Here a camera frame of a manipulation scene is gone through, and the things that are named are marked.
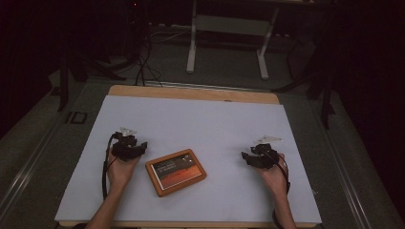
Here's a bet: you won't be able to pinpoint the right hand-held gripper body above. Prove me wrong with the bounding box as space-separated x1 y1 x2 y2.
249 135 284 170

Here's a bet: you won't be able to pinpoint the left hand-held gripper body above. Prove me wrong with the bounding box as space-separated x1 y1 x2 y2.
111 126 142 162

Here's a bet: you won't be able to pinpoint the wooden picture frame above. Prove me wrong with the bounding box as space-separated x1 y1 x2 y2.
144 148 207 198

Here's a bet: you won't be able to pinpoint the person's left hand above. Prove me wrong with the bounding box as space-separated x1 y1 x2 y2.
106 148 141 191

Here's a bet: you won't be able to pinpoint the person's right hand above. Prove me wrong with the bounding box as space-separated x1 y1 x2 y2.
254 153 289 196

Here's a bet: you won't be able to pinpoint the white paper sheet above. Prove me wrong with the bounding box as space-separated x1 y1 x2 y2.
53 94 323 225

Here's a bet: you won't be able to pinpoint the black tripod stand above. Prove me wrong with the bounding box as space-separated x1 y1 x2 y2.
272 60 337 131

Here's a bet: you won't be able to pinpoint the white metal stand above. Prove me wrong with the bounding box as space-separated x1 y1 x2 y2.
185 0 281 81

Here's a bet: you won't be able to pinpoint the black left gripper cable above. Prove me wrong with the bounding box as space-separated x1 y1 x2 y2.
101 133 119 200

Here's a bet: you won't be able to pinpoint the black rectangular floor bracket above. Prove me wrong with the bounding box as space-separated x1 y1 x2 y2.
64 111 88 125

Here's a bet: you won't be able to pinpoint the aluminium floor rail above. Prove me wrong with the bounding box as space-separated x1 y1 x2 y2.
313 94 375 229
0 117 66 213
143 80 266 94

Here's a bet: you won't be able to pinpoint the black floor cables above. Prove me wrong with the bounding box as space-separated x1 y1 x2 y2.
133 28 164 88

